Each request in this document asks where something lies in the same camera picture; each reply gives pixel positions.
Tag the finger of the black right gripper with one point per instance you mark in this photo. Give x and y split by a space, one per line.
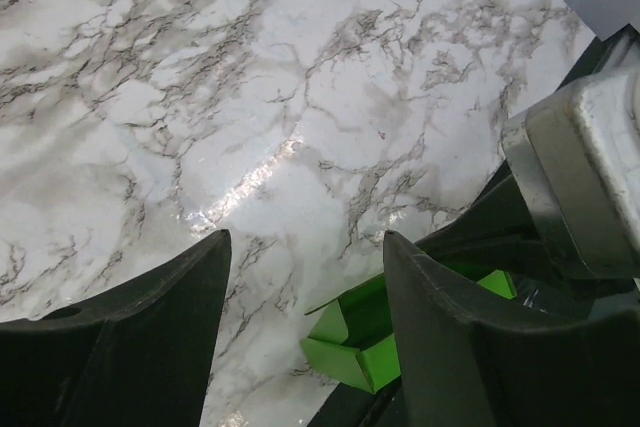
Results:
495 233

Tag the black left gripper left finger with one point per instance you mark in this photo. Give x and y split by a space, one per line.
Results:
138 354

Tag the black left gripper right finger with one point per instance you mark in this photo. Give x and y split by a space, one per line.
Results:
469 357

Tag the green paper box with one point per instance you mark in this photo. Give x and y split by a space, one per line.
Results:
353 341

